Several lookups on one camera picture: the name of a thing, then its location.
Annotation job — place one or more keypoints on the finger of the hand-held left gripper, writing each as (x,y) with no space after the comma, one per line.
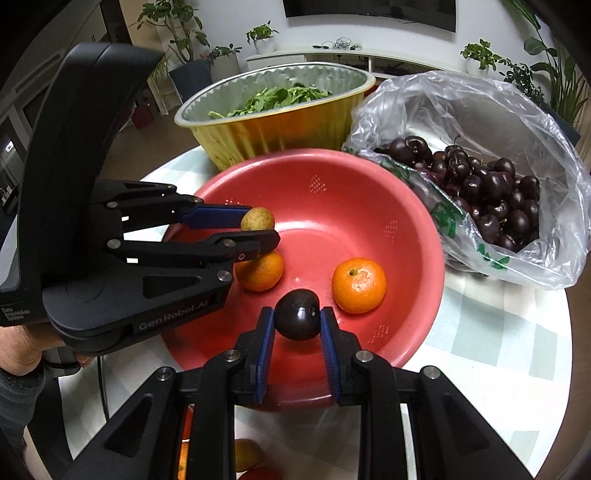
(217,217)
(249,242)

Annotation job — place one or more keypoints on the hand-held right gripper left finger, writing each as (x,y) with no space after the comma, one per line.
(263,355)

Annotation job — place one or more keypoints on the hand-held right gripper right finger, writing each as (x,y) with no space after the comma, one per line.
(330,357)

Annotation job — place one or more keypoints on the red plastic basin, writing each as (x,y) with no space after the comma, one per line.
(332,217)

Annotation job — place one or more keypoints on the red tomato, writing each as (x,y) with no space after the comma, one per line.
(261,474)

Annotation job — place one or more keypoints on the large rough-skinned orange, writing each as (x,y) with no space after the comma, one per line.
(183,461)

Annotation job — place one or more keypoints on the person's left forearm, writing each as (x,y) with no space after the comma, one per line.
(18,399)

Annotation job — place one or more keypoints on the person's left hand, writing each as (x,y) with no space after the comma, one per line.
(23,348)

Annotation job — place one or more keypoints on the orange tangerine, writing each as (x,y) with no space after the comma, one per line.
(263,274)
(359,286)

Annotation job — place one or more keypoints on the gold foil bowl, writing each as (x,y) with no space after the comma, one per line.
(277,136)

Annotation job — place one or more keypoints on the red grape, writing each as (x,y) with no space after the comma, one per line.
(188,422)

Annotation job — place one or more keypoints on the chopped green leaves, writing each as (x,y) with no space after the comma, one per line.
(277,98)

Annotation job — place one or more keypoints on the plant in grey pot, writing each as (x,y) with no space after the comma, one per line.
(224,60)

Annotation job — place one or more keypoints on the tall plant in dark pot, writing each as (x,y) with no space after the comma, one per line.
(184,41)

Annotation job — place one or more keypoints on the small plant in white pot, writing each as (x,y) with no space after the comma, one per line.
(263,39)

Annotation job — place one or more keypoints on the pile of dark cherries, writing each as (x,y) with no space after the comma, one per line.
(485,194)

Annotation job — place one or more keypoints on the white television cabinet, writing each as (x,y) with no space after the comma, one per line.
(406,57)

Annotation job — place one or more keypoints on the clear plastic bag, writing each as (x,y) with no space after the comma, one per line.
(508,115)

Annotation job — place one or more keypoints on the leafy plant in white pot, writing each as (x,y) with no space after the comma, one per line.
(480,57)

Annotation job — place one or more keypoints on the bushy dark green plant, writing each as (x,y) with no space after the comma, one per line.
(524,81)

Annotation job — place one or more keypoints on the tall broad-leaf plant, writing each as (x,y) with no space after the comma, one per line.
(556,74)

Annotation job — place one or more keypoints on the black wall television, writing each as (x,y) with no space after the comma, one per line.
(369,11)

